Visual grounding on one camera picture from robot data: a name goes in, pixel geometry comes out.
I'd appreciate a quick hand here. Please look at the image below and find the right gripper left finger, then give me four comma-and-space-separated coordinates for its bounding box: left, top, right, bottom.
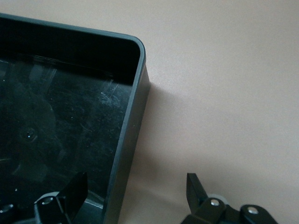
34, 172, 89, 224

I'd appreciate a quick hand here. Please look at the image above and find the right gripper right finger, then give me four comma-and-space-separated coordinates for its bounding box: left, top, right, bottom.
182, 173, 278, 224

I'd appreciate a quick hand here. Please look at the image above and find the black plastic tray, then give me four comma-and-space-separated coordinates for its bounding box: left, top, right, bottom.
0, 13, 150, 224

